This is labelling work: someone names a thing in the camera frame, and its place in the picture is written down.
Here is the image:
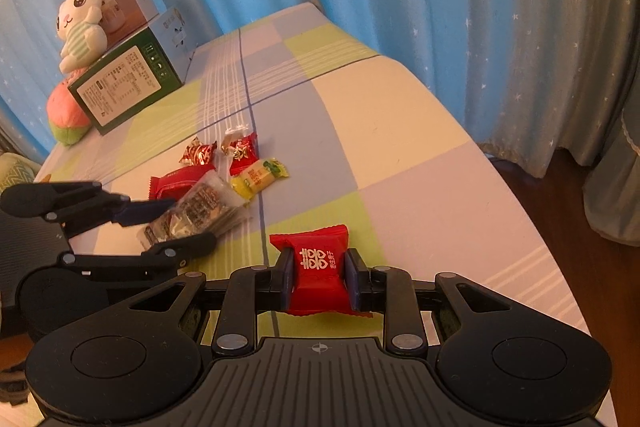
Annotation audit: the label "red gold twisted candy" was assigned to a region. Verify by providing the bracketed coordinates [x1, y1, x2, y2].
[180, 136, 217, 168]

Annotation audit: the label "yellow candy packet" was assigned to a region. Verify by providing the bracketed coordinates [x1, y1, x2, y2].
[230, 158, 290, 200]

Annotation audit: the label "white rabbit plush toy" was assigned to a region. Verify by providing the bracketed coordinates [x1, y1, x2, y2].
[55, 0, 114, 74]

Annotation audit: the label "green box white label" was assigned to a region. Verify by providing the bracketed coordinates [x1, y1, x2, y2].
[67, 27, 184, 136]

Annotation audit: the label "red snack packet white print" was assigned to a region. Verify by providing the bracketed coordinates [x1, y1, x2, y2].
[269, 224, 374, 318]

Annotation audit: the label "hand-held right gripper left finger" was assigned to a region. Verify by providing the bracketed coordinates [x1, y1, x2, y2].
[129, 249, 296, 359]

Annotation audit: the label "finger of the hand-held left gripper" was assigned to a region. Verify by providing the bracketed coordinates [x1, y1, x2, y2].
[1, 181, 177, 238]
[60, 232, 217, 281]

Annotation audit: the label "dark sandal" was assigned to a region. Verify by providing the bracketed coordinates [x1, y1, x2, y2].
[0, 358, 32, 406]

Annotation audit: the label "pink green star plush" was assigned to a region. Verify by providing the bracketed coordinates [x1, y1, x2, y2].
[46, 77, 94, 148]

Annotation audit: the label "small red square packet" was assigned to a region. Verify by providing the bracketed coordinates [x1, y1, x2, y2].
[228, 133, 259, 176]

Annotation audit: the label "clear packet dark snacks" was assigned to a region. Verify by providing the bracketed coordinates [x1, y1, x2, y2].
[137, 172, 252, 251]

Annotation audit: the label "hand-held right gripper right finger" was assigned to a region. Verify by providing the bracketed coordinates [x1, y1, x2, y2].
[346, 248, 511, 358]

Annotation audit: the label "checked tablecloth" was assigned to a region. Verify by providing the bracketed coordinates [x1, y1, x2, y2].
[34, 2, 592, 427]

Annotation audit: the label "white red twisted candy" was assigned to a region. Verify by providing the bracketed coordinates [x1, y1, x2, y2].
[221, 124, 251, 150]

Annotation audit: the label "green zigzag cushion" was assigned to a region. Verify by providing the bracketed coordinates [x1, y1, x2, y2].
[0, 152, 43, 188]

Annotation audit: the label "grey lace-trimmed cloth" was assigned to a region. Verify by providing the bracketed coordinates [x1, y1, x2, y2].
[582, 79, 640, 254]

